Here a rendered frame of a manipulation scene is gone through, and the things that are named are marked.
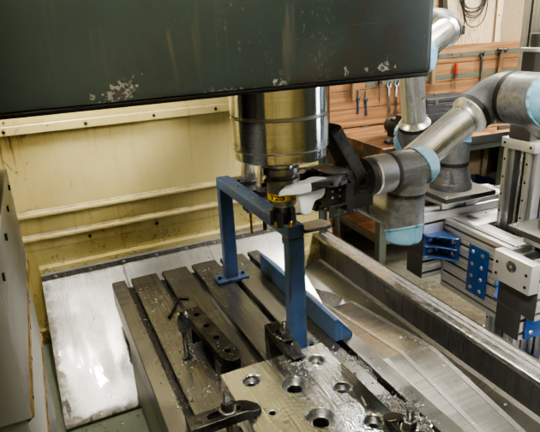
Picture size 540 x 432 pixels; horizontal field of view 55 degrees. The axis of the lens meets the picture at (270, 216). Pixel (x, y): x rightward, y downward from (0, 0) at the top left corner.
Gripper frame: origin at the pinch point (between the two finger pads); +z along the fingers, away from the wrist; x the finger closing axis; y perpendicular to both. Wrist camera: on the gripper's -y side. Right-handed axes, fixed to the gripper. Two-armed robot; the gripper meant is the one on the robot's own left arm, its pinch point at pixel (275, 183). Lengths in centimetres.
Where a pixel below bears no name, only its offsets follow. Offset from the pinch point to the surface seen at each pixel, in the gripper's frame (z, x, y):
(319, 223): -18.8, 14.9, 15.8
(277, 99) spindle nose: 3.0, -7.0, -14.9
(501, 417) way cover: -54, -10, 66
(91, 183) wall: 14, 102, 21
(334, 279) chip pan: -68, 78, 70
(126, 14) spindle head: 24.4, -10.7, -26.9
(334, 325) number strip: -23, 15, 43
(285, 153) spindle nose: 2.1, -7.4, -6.8
